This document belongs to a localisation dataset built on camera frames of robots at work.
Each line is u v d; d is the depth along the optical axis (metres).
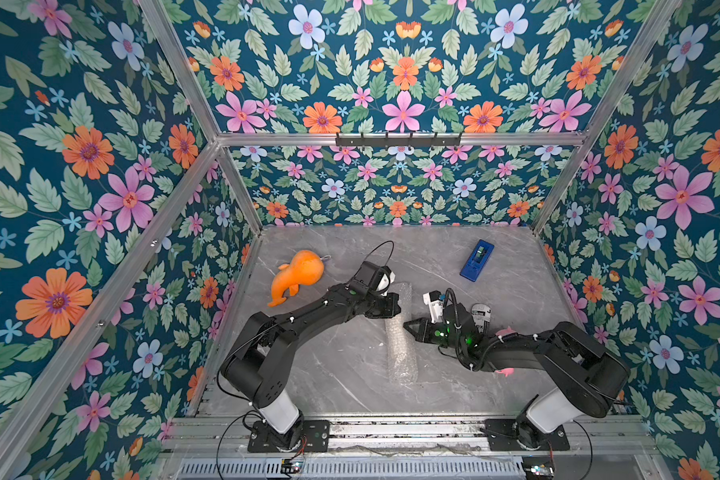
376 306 0.75
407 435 0.75
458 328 0.68
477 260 1.04
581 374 0.45
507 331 0.88
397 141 0.93
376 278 0.71
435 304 0.81
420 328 0.77
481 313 0.93
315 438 0.73
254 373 0.45
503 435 0.72
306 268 0.99
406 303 0.92
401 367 0.79
